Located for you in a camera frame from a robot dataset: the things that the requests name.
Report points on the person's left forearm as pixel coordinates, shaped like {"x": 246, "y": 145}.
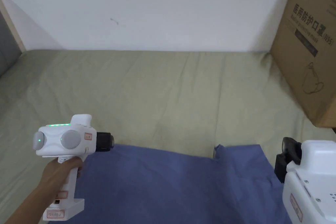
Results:
{"x": 25, "y": 203}

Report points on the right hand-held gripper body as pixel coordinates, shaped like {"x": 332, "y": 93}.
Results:
{"x": 312, "y": 179}

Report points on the blue garment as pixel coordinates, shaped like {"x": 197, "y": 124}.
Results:
{"x": 170, "y": 187}

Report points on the bed with pale green sheet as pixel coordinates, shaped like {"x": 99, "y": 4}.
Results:
{"x": 157, "y": 92}

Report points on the person's left hand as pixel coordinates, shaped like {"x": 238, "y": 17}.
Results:
{"x": 56, "y": 172}

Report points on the brown cardboard carton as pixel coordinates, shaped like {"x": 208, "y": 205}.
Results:
{"x": 307, "y": 50}

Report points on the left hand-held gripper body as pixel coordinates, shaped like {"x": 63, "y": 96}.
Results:
{"x": 52, "y": 140}

